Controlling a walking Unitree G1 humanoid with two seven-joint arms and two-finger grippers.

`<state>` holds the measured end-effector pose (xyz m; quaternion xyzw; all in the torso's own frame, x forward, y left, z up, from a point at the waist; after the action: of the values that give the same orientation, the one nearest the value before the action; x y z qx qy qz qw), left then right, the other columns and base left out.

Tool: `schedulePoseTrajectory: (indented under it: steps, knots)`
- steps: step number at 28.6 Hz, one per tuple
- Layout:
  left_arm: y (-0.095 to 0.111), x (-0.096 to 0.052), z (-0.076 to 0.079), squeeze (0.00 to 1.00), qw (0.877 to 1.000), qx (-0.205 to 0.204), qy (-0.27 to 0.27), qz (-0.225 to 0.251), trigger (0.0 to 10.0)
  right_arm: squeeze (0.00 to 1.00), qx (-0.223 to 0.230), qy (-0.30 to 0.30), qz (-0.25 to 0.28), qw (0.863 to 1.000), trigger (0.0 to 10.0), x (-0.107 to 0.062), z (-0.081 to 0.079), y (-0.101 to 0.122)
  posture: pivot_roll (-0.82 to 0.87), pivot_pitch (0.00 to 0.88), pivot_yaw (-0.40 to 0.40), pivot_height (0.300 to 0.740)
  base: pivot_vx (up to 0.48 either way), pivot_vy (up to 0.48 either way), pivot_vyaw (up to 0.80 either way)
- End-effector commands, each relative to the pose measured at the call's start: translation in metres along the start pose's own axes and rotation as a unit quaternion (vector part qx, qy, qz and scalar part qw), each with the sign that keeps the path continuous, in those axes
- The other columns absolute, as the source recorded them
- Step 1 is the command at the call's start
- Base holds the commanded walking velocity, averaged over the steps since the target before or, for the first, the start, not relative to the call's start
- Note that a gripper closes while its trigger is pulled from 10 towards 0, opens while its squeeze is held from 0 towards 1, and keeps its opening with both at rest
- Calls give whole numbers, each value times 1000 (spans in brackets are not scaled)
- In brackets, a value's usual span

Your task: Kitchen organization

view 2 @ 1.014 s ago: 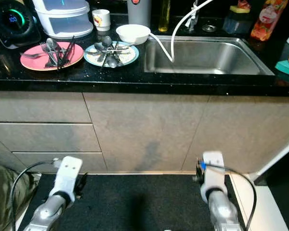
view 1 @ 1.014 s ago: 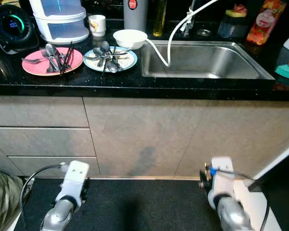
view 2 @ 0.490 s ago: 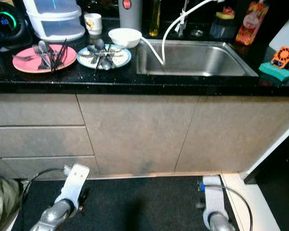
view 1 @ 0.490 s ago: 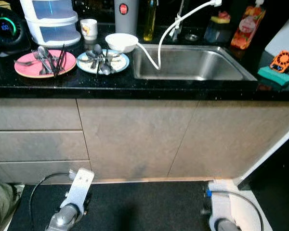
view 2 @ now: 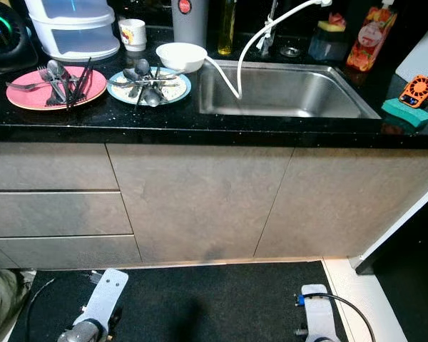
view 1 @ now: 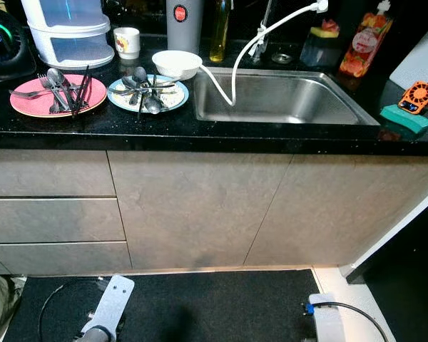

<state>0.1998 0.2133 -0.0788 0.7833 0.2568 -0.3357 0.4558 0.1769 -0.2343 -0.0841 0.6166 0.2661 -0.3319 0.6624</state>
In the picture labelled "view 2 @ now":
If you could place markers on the steel spoon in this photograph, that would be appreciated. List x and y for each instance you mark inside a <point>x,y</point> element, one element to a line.
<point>54,68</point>
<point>153,98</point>
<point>130,74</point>
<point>143,65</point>

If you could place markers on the white bowl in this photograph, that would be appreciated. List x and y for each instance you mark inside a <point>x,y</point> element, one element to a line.
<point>182,58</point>

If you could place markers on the grey cabinet drawer front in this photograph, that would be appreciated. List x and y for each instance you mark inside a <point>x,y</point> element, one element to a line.
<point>50,166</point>
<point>53,214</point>
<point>64,251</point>

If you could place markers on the pink round plate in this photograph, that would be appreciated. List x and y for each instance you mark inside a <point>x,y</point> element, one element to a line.
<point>25,98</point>

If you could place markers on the olive green trouser leg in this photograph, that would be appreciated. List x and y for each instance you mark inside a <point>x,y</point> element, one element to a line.
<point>3,306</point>

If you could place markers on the stacked translucent plastic drawer container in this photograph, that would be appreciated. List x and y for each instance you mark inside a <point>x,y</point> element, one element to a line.
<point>75,43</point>

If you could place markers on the white cartoon print mug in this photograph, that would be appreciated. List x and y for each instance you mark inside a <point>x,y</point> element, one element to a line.
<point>133,35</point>

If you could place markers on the blue rimmed floral plate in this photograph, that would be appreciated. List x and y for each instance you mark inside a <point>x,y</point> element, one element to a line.
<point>175,92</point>

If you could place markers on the grey cabinet door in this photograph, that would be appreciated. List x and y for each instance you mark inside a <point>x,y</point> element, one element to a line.
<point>196,206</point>
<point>349,199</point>

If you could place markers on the grey tall cup red label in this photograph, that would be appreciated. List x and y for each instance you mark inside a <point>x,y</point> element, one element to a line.
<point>190,28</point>

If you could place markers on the black floor mat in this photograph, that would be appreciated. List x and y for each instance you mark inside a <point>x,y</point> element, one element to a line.
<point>214,303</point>

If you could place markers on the yellow cooking oil bottle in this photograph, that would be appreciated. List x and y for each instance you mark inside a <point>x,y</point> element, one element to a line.
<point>227,35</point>

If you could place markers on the stainless steel sink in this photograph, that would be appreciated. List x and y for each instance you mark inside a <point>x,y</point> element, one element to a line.
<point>289,89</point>

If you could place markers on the round steel counter cap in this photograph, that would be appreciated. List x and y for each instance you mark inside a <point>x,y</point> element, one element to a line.
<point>289,52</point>

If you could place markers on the steel gooseneck faucet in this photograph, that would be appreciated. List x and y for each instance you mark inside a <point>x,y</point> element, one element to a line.
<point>272,11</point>

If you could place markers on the dark sponge holder container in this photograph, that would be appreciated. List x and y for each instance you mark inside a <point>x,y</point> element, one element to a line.
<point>324,46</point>

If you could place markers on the yellow sponge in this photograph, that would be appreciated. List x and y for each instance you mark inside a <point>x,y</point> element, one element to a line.
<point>329,27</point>

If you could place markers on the red scouring pad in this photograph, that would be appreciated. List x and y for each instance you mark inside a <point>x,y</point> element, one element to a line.
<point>337,19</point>

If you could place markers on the orange dish soap bottle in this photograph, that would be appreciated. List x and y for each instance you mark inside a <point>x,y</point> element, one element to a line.
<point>371,39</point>

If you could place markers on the green sponge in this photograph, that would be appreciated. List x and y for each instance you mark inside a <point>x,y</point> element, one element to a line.
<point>403,112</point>

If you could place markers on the orange black handheld gadget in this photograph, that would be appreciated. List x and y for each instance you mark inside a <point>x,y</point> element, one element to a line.
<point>417,91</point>

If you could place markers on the white cutting board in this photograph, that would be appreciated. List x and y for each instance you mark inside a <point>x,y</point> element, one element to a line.
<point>424,68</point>

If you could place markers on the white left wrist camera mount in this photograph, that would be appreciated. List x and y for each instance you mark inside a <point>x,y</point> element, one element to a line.
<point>105,296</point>

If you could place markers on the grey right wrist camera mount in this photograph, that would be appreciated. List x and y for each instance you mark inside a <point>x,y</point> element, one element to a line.
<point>319,317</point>

